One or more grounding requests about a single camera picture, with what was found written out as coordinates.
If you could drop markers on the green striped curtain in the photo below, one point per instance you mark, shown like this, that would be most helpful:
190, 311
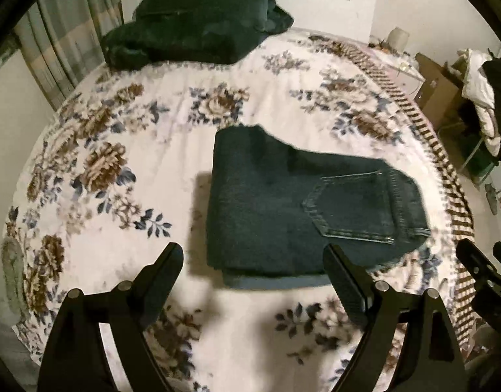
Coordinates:
62, 41

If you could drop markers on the white nightstand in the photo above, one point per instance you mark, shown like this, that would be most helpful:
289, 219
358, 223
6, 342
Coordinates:
411, 77

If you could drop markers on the cream cylinder lamp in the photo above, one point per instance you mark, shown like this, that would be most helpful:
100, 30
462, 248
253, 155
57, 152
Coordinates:
398, 39

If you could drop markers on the pile of white clothes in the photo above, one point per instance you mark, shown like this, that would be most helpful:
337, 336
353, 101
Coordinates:
477, 77

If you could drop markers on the brown checkered bed sheet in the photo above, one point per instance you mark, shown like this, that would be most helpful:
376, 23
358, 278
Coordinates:
450, 188

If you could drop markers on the large brown cardboard box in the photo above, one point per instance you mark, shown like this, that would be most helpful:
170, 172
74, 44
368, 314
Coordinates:
438, 90

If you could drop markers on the black jacket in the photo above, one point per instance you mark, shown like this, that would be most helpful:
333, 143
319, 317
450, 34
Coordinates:
499, 90

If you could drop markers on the white bed headboard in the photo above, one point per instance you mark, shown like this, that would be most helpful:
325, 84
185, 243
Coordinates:
336, 12

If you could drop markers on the grey folded cloth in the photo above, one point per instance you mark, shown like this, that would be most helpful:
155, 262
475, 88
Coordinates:
13, 269

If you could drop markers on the dark green plush blanket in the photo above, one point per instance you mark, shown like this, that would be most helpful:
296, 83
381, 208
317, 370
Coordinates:
185, 28

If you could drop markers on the dark blue jeans pants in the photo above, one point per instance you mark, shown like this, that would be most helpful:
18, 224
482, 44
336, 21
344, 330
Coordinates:
266, 212

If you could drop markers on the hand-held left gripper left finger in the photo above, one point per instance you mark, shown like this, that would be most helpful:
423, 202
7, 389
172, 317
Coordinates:
160, 273

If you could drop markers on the floral bed blanket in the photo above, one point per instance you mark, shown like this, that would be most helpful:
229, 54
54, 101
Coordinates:
132, 232

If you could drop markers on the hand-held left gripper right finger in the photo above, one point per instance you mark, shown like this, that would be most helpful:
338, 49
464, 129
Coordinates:
348, 281

